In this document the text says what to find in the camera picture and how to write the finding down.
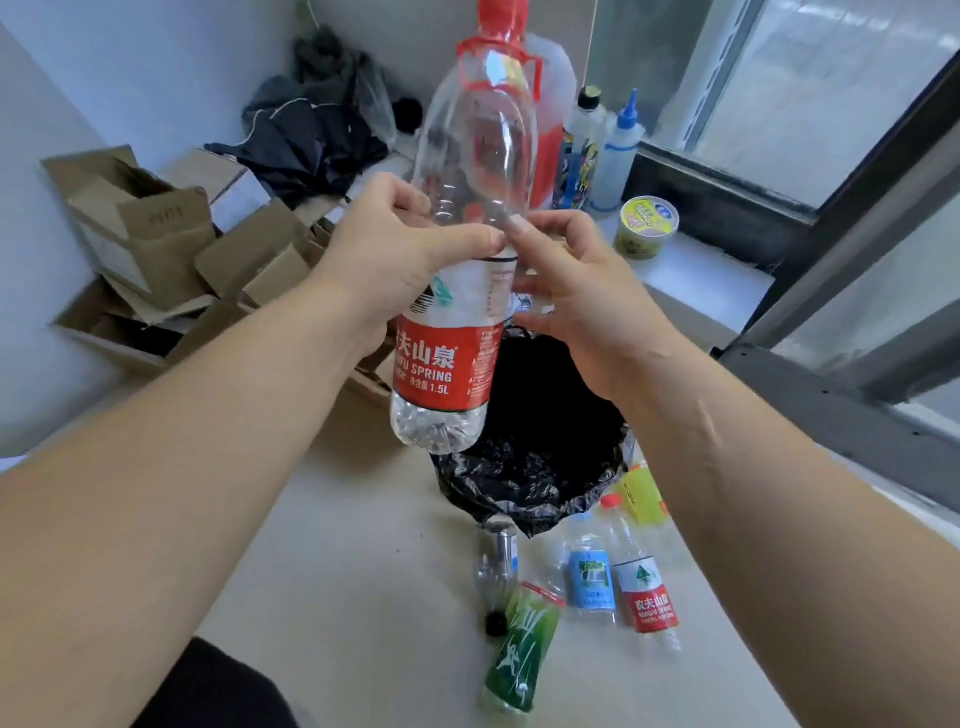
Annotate yellow round tub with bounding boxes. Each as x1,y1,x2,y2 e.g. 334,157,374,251
612,195,681,262

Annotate black cloth pile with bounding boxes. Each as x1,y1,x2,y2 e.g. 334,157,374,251
204,25,426,210

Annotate colourful bottle with black cap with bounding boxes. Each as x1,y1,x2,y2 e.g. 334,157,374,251
553,85,609,212

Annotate clear bottle with black cap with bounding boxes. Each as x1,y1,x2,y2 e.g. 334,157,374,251
472,521,523,640

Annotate person's right forearm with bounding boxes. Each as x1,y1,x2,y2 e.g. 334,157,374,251
621,337,960,728

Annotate person's right hand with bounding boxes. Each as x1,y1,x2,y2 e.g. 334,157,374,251
506,209,681,407

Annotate white bottle with blue nozzle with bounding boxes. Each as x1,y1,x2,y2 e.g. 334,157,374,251
588,88,647,216

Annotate person's left forearm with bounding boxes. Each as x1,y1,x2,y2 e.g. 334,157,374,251
0,276,393,728

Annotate open brown cardboard box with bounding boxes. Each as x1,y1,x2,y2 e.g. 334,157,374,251
40,145,219,310

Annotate blue label plastic bottle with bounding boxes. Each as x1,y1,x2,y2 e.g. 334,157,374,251
562,511,621,628

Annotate white window sill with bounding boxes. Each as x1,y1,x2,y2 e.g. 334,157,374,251
592,208,776,334

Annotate black trash bag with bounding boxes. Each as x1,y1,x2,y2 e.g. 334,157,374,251
430,327,639,539

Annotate person's left hand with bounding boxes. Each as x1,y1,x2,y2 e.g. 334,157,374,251
313,173,508,355

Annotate yellow plastic bottle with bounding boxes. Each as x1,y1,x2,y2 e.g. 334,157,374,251
618,461,673,528

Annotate large clear red-label water bottle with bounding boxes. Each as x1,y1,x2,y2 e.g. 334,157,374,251
389,0,546,456

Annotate flat white-faced cardboard box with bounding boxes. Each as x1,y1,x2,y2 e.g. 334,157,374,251
160,147,273,235

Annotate flattened brown cardboard box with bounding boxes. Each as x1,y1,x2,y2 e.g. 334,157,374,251
51,276,250,377

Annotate clear plastic bag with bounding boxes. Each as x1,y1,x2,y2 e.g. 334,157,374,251
351,51,400,150

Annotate green label plastic bottle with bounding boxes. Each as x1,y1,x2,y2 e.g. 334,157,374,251
480,581,568,718

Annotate person's black trousers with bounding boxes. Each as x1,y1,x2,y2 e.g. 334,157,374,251
130,636,301,728

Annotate small red-label water bottle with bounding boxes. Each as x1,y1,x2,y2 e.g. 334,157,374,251
598,492,685,655

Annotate folded brown cardboard box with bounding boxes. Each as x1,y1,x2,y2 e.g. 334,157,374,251
194,197,337,310

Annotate jug with red liquid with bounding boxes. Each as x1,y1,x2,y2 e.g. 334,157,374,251
525,32,579,212

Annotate dark window frame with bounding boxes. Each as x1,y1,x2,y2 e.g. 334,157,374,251
622,0,960,516

